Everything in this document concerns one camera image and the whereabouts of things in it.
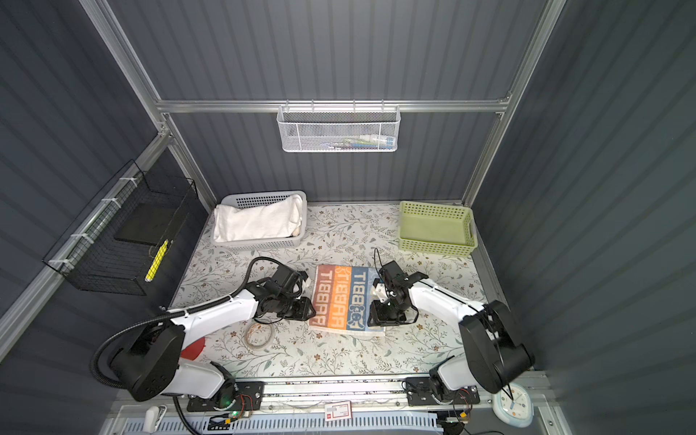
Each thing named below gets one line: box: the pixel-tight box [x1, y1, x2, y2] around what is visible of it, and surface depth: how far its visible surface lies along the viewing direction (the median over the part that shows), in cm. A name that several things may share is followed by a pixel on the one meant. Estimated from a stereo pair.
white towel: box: [213, 194, 303, 242], surface depth 107 cm
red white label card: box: [324, 400, 353, 422], surface depth 72 cm
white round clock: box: [492, 384, 533, 428], surface depth 71 cm
